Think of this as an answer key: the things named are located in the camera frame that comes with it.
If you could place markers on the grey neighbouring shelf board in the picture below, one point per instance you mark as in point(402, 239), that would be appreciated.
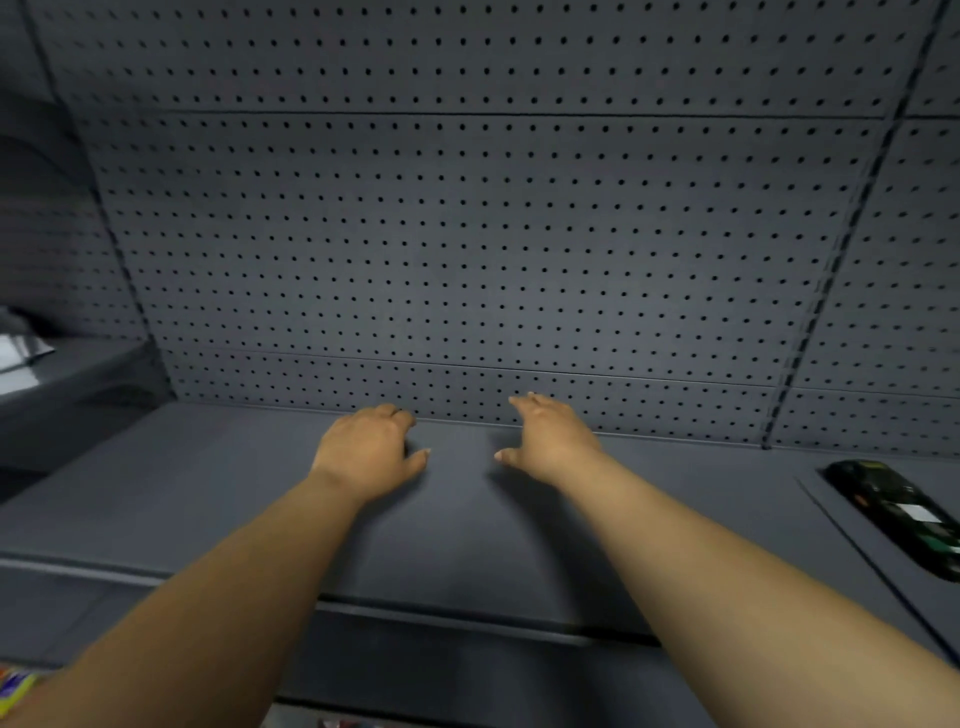
point(67, 390)

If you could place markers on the black handheld scanner device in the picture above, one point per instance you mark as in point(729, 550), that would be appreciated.
point(896, 514)

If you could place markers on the person's right hand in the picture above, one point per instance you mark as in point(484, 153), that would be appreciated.
point(551, 442)

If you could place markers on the colourful product packet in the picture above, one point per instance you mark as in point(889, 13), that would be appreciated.
point(15, 686)

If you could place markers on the grey slotted shelf upright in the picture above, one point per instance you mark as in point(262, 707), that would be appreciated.
point(97, 202)
point(847, 225)

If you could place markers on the person's left thumb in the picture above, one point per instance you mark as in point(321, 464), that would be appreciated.
point(417, 459)

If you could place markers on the person's right thumb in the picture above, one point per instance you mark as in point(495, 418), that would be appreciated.
point(511, 456)

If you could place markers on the person's left forearm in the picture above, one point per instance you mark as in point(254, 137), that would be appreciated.
point(202, 600)

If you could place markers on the white paper sheet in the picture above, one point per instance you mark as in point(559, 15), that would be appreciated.
point(19, 352)

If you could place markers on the grey metal shelf board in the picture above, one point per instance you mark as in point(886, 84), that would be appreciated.
point(480, 525)

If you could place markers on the person's right forearm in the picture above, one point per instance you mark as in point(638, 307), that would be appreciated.
point(750, 607)

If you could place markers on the grey perforated back panel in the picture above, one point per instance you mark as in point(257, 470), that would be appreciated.
point(480, 225)

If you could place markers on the person's left hand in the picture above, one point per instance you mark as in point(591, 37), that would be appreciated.
point(366, 451)

